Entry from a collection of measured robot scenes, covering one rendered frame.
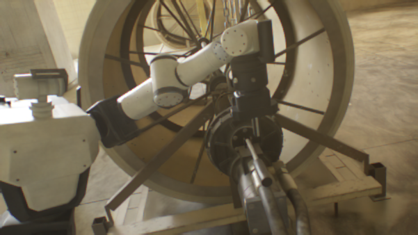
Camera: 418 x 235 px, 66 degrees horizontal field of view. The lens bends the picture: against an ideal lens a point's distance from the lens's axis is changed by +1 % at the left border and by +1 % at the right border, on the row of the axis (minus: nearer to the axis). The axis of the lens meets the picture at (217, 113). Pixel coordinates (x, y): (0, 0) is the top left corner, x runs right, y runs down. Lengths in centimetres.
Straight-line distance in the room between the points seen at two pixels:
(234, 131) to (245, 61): 44
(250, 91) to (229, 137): 39
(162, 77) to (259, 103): 27
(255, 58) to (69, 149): 56
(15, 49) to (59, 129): 675
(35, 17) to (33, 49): 64
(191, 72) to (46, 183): 50
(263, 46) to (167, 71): 27
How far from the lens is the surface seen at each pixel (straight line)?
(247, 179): 107
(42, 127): 96
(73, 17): 1273
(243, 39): 72
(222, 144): 116
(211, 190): 226
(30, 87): 96
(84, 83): 203
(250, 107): 80
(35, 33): 750
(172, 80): 86
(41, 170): 98
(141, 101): 96
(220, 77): 192
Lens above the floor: 146
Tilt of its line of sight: 21 degrees down
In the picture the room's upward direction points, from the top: 10 degrees counter-clockwise
